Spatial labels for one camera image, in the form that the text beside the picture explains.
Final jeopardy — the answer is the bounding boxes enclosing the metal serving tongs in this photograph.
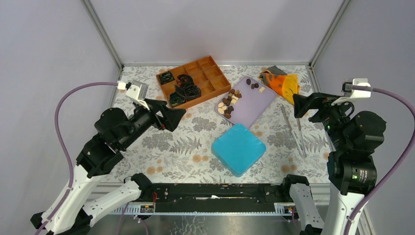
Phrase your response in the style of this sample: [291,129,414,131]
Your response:
[280,105,307,159]

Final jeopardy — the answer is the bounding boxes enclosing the pile of assorted chocolates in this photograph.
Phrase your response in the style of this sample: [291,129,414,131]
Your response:
[217,78,265,119]

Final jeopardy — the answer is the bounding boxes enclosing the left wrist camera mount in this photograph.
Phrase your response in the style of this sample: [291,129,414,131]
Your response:
[117,81,150,111]

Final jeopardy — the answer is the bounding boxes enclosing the lavender plastic tray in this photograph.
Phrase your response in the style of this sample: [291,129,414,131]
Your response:
[213,76,277,129]

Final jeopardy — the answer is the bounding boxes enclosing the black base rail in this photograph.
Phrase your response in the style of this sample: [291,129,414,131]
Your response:
[136,175,309,213]

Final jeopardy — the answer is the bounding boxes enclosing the orange grey cloth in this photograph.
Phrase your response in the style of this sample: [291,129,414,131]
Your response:
[258,66,300,105]

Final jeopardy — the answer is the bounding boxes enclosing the teal box lid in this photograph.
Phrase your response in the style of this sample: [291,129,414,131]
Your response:
[211,123,266,177]

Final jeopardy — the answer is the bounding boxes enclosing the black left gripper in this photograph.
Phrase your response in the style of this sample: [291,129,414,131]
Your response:
[119,98,186,149]

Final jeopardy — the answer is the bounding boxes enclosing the rolled dark patterned tie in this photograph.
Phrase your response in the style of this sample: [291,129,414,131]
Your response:
[175,85,202,101]

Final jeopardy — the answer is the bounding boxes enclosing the wooden compartment tray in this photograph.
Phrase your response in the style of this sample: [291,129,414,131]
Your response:
[156,55,231,109]

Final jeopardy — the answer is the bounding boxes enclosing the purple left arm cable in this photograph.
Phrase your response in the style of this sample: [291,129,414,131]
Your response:
[34,81,120,235]

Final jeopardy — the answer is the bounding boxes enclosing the rolled dark floral tie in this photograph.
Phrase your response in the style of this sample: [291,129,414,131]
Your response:
[158,71,175,85]

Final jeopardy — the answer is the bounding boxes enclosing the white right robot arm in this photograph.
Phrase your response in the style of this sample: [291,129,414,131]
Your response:
[280,93,386,235]

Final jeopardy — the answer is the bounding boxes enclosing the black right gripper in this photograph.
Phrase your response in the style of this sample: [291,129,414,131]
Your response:
[292,90,359,148]

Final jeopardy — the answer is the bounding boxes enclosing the rolled dark green tie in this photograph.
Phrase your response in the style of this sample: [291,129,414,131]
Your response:
[168,92,186,107]

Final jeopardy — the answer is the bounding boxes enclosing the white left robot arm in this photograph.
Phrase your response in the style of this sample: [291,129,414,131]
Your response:
[30,99,186,235]

